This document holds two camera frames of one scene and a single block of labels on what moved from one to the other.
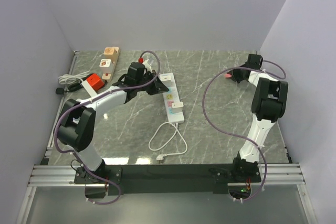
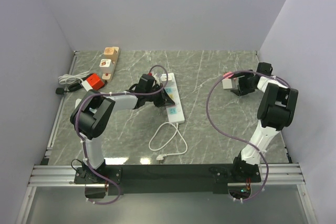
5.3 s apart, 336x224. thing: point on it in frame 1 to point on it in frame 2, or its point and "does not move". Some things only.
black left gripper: x=158 y=88 to x=165 y=99
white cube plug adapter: x=177 y=106 to x=227 y=84
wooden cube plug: x=109 y=53 does not move
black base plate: x=158 y=179 does not move
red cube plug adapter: x=95 y=82 does not move
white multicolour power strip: x=172 y=96 does not move
